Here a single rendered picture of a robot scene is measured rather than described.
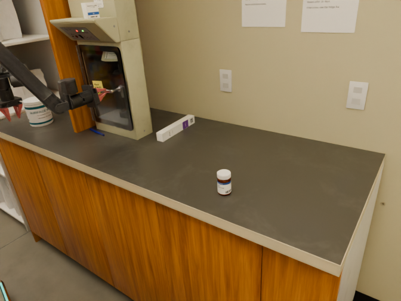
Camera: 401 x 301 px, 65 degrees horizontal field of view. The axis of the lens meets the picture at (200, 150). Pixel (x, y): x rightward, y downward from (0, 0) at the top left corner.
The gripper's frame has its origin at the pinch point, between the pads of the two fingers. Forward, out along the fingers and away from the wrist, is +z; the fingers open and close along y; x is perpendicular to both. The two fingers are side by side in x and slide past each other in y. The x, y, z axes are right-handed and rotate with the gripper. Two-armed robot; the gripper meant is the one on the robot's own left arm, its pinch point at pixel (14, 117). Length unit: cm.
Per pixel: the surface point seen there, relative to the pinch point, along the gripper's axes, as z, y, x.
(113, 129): 13.2, 33.4, -28.8
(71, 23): -40, 22, -30
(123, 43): -31, 34, -47
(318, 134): 13, 76, -122
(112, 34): -35, 29, -47
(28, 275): 110, -13, 27
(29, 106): 2.6, 18.3, 21.0
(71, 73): -15.5, 29.7, -9.5
